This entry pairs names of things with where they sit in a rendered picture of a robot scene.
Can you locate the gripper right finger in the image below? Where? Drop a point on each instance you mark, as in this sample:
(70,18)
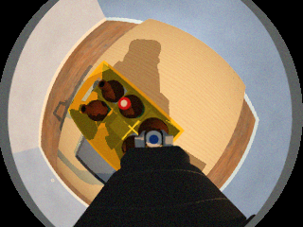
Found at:
(167,140)

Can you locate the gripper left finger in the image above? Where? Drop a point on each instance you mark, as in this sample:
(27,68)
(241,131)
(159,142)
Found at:
(139,140)

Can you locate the dark grey shallow tray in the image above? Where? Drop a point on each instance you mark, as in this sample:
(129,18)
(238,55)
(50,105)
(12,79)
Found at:
(93,162)

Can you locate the yellow crate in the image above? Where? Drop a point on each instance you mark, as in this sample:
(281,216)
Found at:
(107,138)

